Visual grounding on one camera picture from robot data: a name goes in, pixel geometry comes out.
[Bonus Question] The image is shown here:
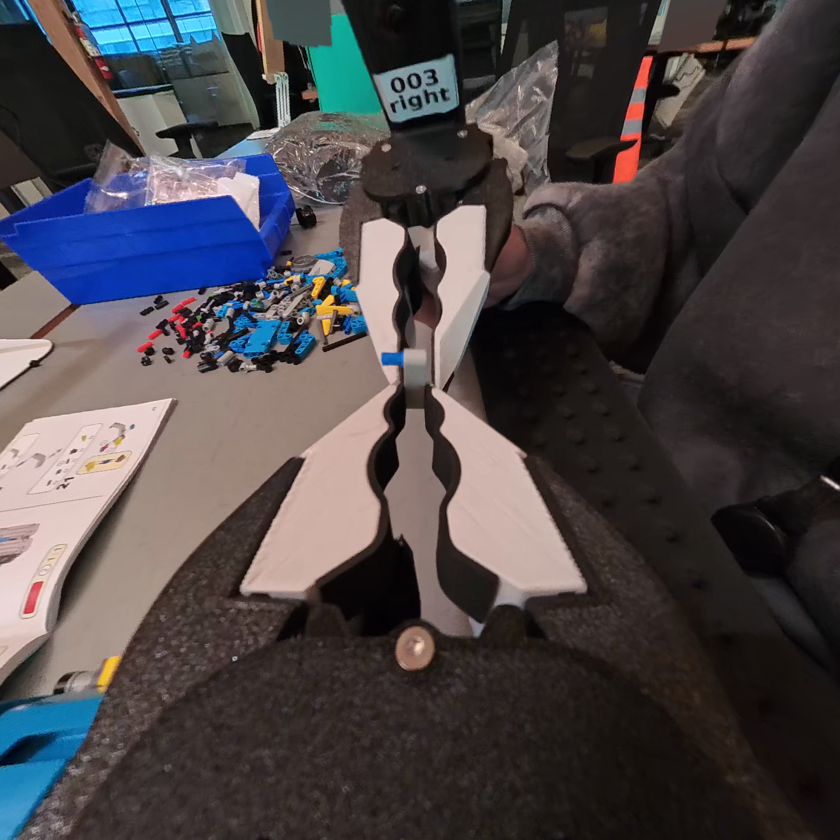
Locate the black dimpled pad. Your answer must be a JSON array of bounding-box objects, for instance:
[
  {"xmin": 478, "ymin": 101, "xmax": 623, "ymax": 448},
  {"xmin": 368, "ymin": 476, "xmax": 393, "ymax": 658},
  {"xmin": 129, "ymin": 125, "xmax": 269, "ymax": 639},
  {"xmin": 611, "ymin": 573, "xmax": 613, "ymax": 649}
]
[{"xmin": 469, "ymin": 303, "xmax": 742, "ymax": 657}]

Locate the red fire extinguisher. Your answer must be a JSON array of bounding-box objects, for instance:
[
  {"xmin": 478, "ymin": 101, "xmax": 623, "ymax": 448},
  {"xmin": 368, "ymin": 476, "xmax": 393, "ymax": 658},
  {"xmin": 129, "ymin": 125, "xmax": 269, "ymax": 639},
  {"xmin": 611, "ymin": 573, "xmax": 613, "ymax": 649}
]
[{"xmin": 72, "ymin": 23, "xmax": 116, "ymax": 83}]

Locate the grey toy brick beam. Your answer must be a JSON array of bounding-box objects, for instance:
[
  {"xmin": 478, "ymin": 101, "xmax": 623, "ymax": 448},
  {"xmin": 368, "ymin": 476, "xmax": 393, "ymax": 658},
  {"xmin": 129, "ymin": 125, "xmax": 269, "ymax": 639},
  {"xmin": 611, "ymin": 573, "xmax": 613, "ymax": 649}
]
[{"xmin": 403, "ymin": 348, "xmax": 437, "ymax": 411}]

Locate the small clear plastic bag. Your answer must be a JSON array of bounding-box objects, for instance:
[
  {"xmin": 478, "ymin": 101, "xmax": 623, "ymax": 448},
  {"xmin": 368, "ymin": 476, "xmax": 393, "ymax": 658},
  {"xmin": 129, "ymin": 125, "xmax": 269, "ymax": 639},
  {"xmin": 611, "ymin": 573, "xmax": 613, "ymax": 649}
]
[{"xmin": 85, "ymin": 140, "xmax": 265, "ymax": 231}]

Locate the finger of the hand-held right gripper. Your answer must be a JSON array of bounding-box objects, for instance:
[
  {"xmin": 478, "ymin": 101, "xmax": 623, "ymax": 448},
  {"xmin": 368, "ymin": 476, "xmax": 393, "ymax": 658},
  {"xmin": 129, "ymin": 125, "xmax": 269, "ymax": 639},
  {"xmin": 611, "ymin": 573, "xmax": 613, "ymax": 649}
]
[
  {"xmin": 430, "ymin": 205, "xmax": 493, "ymax": 389},
  {"xmin": 358, "ymin": 218, "xmax": 413, "ymax": 388}
]

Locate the person's grey sweatshirt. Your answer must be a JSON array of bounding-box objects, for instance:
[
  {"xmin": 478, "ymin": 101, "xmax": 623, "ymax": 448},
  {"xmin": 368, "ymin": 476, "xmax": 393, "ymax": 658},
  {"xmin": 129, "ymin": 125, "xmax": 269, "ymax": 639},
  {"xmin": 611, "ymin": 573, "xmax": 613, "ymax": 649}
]
[{"xmin": 640, "ymin": 118, "xmax": 840, "ymax": 657}]

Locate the teal panel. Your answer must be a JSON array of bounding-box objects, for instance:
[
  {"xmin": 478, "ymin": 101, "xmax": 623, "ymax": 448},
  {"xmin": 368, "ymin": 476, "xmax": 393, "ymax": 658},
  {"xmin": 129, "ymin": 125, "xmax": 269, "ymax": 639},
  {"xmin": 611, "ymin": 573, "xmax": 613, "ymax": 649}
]
[{"xmin": 307, "ymin": 13, "xmax": 385, "ymax": 118}]

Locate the black mesh office chair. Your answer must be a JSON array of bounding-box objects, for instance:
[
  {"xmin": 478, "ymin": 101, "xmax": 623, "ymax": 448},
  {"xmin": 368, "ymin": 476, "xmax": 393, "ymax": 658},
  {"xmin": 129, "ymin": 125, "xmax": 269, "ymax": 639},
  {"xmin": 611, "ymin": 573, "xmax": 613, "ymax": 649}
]
[{"xmin": 499, "ymin": 0, "xmax": 664, "ymax": 185}]

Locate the dark partition panel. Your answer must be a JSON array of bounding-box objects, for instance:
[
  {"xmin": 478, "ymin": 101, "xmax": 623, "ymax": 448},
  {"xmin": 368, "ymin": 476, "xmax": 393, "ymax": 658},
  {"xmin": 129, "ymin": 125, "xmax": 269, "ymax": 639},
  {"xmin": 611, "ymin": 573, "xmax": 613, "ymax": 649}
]
[{"xmin": 0, "ymin": 23, "xmax": 142, "ymax": 198}]

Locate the blue plastic bin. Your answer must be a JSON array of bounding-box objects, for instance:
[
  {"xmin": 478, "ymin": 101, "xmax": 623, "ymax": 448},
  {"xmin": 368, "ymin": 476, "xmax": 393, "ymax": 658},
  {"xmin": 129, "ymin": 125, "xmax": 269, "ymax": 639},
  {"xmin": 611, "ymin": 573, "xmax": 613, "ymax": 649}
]
[{"xmin": 0, "ymin": 154, "xmax": 296, "ymax": 306}]

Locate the white instruction booklet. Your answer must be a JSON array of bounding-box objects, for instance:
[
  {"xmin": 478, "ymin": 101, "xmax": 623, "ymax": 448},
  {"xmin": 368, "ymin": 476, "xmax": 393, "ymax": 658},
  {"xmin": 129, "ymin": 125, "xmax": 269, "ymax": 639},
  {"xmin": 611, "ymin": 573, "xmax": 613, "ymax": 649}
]
[{"xmin": 0, "ymin": 397, "xmax": 178, "ymax": 683}]

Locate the orange striped barrier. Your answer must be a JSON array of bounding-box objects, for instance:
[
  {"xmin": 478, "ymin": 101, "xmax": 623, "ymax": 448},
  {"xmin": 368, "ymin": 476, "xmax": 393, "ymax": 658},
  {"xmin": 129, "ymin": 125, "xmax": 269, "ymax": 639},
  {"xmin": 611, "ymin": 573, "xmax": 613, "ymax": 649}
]
[{"xmin": 613, "ymin": 56, "xmax": 657, "ymax": 185}]

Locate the wooden post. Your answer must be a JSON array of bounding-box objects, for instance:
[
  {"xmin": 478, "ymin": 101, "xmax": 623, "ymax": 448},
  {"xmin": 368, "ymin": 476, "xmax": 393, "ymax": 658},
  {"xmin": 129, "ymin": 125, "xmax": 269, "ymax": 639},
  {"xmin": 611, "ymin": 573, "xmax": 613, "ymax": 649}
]
[{"xmin": 26, "ymin": 0, "xmax": 145, "ymax": 155}]

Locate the pile of loose toy bricks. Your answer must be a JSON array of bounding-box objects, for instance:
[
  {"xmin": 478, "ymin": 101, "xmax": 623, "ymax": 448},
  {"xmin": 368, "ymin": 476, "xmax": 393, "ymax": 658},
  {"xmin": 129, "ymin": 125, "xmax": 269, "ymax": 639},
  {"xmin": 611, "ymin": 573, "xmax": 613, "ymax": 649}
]
[{"xmin": 134, "ymin": 249, "xmax": 371, "ymax": 375}]

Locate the person's right hand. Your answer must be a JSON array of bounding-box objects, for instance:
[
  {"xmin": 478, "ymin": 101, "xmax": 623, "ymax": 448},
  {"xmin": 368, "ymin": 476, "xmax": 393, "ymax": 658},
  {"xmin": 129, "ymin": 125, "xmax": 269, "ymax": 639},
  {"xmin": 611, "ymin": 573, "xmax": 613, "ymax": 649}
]
[{"xmin": 484, "ymin": 225, "xmax": 535, "ymax": 309}]

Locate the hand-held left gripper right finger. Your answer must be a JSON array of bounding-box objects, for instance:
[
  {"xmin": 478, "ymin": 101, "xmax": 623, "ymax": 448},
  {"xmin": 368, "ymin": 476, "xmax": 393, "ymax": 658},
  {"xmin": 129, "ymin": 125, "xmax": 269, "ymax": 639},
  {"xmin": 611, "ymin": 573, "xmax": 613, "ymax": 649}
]
[{"xmin": 424, "ymin": 384, "xmax": 588, "ymax": 623}]

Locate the crumpled clear plastic bag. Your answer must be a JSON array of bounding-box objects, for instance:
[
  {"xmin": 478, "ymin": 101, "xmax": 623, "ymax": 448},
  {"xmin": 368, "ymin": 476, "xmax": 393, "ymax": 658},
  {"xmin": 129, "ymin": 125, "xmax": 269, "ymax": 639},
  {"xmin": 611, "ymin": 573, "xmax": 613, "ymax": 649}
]
[{"xmin": 269, "ymin": 42, "xmax": 560, "ymax": 206}]

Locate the black zipper pull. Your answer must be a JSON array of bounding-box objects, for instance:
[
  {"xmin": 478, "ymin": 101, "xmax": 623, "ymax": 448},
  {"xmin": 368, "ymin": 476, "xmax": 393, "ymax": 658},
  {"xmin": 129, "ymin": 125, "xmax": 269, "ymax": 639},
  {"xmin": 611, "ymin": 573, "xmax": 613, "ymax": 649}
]
[{"xmin": 712, "ymin": 476, "xmax": 840, "ymax": 578}]

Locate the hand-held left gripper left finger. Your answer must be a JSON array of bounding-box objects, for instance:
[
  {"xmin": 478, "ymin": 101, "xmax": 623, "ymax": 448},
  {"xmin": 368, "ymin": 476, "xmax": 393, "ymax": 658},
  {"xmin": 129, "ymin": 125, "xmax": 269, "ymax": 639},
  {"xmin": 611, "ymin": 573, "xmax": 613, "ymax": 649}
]
[{"xmin": 239, "ymin": 382, "xmax": 404, "ymax": 599}]

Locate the blue toy brick vehicle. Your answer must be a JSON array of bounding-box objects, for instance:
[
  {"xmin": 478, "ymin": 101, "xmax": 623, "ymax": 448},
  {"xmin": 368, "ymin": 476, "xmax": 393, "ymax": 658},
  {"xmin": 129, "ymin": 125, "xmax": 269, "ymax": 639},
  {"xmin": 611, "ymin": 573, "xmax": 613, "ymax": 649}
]
[{"xmin": 0, "ymin": 656, "xmax": 122, "ymax": 840}]

